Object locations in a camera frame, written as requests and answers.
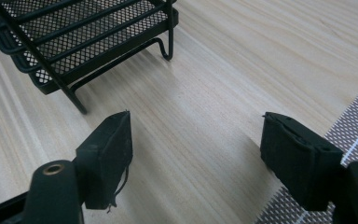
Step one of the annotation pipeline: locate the black wire mesh rack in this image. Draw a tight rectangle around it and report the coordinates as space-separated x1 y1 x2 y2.
0 0 180 115

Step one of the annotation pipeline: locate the checkered woven placemat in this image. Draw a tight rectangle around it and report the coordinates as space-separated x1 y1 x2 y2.
255 74 358 224

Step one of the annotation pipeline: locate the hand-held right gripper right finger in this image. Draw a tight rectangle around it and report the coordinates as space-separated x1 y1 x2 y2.
259 111 358 224

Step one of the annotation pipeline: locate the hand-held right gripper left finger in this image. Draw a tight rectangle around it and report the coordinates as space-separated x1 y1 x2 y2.
24 110 134 224

